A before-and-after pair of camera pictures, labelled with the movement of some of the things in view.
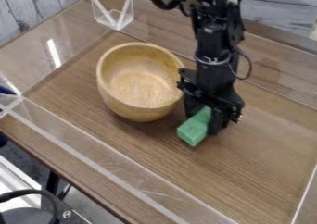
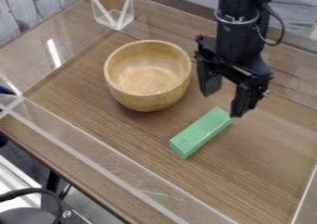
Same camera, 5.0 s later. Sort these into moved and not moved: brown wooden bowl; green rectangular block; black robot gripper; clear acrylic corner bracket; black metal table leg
Moved: brown wooden bowl; green rectangular block; black robot gripper
Not moved: black metal table leg; clear acrylic corner bracket
